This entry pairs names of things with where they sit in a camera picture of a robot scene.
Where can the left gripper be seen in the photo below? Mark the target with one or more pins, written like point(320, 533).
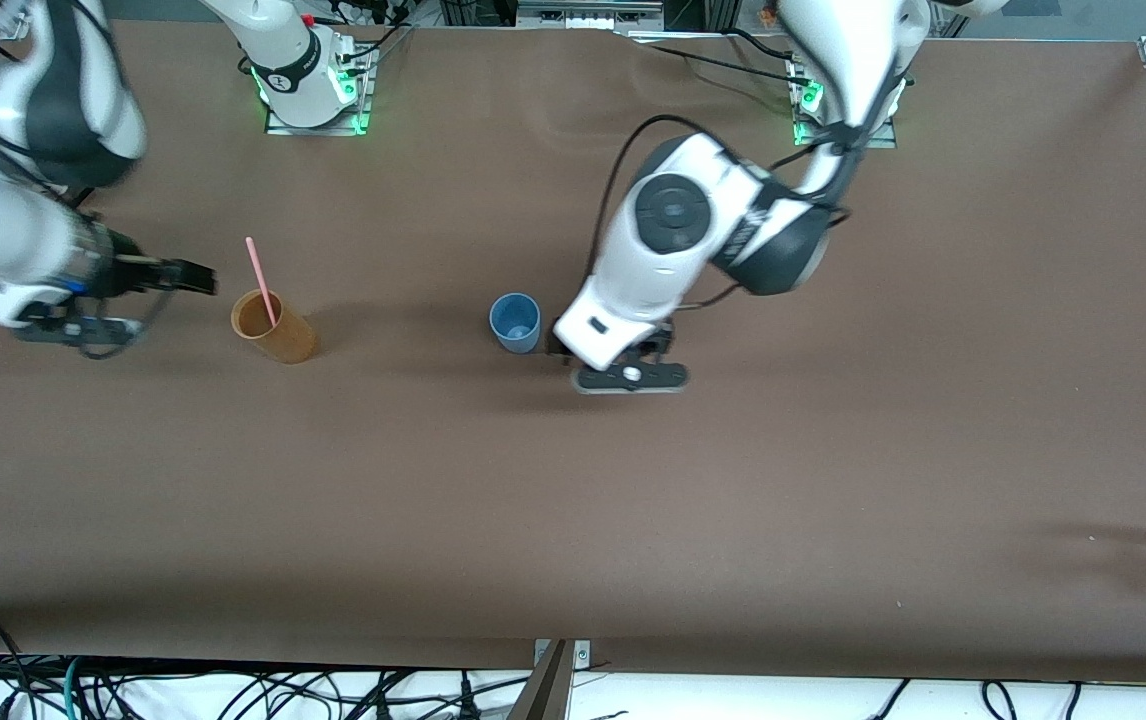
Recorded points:
point(555, 344)

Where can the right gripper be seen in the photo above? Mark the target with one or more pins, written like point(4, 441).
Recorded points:
point(136, 274)

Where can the blue cup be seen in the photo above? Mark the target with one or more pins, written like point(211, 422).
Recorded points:
point(515, 322)

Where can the pink chopstick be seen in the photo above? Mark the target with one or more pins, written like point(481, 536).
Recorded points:
point(258, 270)

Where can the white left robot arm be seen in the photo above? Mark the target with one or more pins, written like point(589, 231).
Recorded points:
point(673, 210)

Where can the bamboo cup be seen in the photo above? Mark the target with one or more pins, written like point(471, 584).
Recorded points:
point(283, 340)

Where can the grey device box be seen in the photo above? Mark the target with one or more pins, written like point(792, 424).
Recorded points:
point(588, 12)

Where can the dark angled beam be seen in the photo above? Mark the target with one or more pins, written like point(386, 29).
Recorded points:
point(545, 690)

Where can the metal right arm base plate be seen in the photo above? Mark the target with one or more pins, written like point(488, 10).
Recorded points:
point(318, 125)

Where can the metal table bracket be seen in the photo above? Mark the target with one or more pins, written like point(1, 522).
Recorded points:
point(581, 652)

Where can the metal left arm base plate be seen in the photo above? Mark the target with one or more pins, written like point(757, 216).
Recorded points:
point(878, 135)

